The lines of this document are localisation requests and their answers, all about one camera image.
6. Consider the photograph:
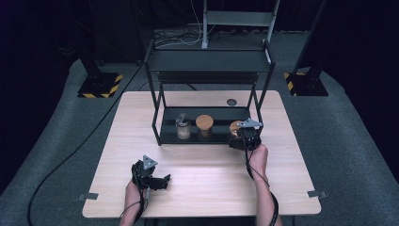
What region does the glass jar wooden lid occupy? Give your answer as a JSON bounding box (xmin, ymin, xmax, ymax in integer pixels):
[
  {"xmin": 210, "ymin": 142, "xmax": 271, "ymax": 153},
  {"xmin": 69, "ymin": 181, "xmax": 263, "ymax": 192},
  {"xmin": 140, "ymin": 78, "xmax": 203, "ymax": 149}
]
[
  {"xmin": 228, "ymin": 120, "xmax": 244, "ymax": 139},
  {"xmin": 195, "ymin": 114, "xmax": 215, "ymax": 141}
]

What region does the person's left hand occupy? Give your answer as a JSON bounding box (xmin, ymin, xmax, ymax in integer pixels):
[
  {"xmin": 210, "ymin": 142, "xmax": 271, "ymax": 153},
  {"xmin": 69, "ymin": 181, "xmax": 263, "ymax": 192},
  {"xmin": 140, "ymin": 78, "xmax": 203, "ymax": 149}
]
[{"xmin": 125, "ymin": 180, "xmax": 149, "ymax": 207}]

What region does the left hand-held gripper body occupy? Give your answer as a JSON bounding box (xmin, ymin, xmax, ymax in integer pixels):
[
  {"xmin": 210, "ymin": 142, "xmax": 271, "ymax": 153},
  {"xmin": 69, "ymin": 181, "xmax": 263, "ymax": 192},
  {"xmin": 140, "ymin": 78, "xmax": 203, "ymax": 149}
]
[{"xmin": 131, "ymin": 153, "xmax": 159, "ymax": 191}]

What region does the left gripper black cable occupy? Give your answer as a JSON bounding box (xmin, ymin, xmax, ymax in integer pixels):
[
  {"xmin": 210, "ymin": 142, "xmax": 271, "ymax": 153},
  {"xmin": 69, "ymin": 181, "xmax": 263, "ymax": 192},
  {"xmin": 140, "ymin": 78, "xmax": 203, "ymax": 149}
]
[{"xmin": 120, "ymin": 187, "xmax": 151, "ymax": 224}]

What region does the grey table edge bracket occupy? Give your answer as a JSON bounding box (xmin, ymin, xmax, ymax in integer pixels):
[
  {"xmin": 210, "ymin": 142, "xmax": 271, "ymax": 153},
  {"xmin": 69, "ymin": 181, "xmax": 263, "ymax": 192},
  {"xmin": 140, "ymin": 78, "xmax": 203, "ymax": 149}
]
[
  {"xmin": 307, "ymin": 189, "xmax": 328, "ymax": 200},
  {"xmin": 77, "ymin": 192, "xmax": 100, "ymax": 202}
]

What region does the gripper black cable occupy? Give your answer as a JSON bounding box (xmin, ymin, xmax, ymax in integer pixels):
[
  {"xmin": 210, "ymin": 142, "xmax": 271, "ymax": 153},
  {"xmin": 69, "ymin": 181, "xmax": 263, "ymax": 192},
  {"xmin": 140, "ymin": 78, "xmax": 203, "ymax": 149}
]
[
  {"xmin": 244, "ymin": 148, "xmax": 280, "ymax": 226},
  {"xmin": 120, "ymin": 187, "xmax": 151, "ymax": 224}
]

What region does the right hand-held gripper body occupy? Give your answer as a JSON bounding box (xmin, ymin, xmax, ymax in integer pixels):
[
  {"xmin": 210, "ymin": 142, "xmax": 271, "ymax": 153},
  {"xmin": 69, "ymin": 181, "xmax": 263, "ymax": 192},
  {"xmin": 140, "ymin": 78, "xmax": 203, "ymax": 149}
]
[{"xmin": 236, "ymin": 117, "xmax": 264, "ymax": 151}]

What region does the glass shaker jar metal lid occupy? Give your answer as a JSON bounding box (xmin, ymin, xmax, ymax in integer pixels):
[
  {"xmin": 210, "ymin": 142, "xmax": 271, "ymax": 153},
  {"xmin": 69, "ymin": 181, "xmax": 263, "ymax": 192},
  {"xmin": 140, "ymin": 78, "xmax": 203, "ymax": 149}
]
[{"xmin": 174, "ymin": 112, "xmax": 192, "ymax": 141}]

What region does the grey metal frame stand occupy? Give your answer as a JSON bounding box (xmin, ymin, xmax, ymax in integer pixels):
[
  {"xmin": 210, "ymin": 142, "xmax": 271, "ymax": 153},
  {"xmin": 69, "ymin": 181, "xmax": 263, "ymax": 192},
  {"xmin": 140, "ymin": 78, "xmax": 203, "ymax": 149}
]
[{"xmin": 200, "ymin": 0, "xmax": 281, "ymax": 50}]

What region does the long black floor cable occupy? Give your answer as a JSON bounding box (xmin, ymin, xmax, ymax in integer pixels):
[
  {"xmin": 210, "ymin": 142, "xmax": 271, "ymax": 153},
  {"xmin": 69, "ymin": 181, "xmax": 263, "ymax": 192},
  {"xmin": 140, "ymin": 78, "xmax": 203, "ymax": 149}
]
[{"xmin": 26, "ymin": 62, "xmax": 149, "ymax": 226}]

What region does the person's right hand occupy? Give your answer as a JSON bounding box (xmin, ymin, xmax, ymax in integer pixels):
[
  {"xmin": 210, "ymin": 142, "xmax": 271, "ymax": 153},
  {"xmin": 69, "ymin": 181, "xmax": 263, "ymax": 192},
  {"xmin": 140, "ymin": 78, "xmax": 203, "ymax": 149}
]
[{"xmin": 247, "ymin": 143, "xmax": 270, "ymax": 181}]

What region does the black two-tier metal rack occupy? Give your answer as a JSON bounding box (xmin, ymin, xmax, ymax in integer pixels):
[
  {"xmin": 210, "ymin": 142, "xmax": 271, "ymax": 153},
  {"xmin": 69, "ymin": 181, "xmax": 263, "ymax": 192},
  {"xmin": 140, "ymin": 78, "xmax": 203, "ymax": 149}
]
[{"xmin": 143, "ymin": 39, "xmax": 277, "ymax": 147}]

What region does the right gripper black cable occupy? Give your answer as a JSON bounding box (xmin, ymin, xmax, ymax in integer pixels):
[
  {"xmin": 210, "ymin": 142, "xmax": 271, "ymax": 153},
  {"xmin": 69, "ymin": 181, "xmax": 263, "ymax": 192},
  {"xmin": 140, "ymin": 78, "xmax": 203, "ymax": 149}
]
[{"xmin": 244, "ymin": 148, "xmax": 280, "ymax": 226}]

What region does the tangle of floor cables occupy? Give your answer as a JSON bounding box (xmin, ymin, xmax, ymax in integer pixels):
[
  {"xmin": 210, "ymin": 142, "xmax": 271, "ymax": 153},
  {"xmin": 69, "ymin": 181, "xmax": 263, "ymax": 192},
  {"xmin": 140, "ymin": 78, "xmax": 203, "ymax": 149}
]
[{"xmin": 152, "ymin": 28, "xmax": 205, "ymax": 49}]

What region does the black stand with striped base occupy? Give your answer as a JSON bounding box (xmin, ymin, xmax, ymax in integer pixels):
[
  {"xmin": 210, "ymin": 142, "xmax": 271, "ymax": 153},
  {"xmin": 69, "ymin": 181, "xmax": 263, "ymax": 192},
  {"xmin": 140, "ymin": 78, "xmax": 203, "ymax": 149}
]
[
  {"xmin": 70, "ymin": 0, "xmax": 124, "ymax": 99},
  {"xmin": 283, "ymin": 0, "xmax": 329, "ymax": 98}
]

